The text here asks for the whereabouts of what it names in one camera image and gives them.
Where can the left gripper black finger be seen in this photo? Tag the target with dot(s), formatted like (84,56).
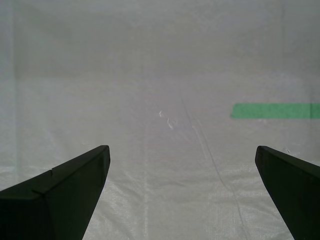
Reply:
(50,205)
(295,195)

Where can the long green tape strip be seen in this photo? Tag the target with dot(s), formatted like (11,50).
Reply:
(275,110)

